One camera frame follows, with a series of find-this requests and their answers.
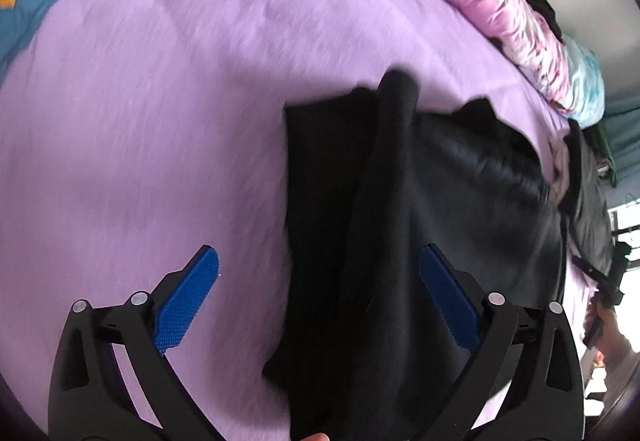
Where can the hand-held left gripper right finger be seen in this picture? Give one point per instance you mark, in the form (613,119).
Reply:
(447,298)

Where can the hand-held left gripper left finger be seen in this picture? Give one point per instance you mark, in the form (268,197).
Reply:
(187,298)

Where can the black zip jacket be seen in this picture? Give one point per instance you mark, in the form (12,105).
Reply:
(390,221)

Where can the person's right hand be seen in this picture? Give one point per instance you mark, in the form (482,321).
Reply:
(615,331)

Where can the person's left hand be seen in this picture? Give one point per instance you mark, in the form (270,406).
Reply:
(316,437)

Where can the metal window railing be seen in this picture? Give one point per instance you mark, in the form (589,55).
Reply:
(625,221)

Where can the black garment at bed edge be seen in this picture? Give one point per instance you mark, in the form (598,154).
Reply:
(590,211)

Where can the green cloth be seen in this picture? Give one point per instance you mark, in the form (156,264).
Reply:
(605,146)

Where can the blue curtain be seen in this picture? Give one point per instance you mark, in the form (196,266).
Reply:
(625,141)

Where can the purple bed sheet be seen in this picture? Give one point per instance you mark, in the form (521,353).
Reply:
(150,121)

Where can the small black cloth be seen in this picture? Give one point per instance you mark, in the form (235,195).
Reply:
(542,6)

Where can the pink floral quilt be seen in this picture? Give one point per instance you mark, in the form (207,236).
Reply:
(510,6)

